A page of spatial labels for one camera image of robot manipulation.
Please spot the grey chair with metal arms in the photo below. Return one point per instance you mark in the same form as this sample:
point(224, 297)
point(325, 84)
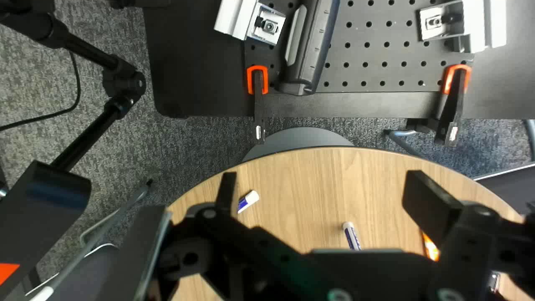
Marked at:
point(111, 268)

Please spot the grey rounded chair backrest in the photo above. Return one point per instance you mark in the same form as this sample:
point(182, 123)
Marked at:
point(301, 139)

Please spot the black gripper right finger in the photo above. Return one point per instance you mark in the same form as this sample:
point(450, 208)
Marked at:
point(428, 203)

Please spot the blue white whiteboard marker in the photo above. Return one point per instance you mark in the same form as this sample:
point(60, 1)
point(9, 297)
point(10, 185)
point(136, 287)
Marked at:
point(351, 235)
point(249, 201)

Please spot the black box with orange sticker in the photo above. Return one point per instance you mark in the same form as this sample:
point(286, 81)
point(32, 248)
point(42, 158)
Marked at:
point(44, 206)

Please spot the black chair with grey armrest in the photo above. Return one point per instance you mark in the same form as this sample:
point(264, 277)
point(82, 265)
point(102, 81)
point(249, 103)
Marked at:
point(510, 186)

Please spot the yellow orange pencil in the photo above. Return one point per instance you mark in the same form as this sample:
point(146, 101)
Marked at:
point(430, 248)

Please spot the orange black spring clamp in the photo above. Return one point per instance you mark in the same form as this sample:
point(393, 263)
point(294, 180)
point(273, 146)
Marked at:
point(448, 111)

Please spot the silver aluminium bracket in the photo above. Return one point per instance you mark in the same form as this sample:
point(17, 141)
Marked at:
point(473, 22)
point(239, 19)

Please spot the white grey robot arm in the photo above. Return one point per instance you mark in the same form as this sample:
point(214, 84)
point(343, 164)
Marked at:
point(311, 44)

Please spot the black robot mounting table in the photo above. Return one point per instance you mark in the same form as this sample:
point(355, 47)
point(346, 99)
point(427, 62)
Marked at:
point(189, 56)

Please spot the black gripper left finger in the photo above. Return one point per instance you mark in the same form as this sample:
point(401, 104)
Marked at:
point(226, 193)

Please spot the small orange clamp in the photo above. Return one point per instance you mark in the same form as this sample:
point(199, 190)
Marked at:
point(249, 81)

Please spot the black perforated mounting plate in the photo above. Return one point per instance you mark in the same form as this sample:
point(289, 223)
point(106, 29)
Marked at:
point(378, 56)

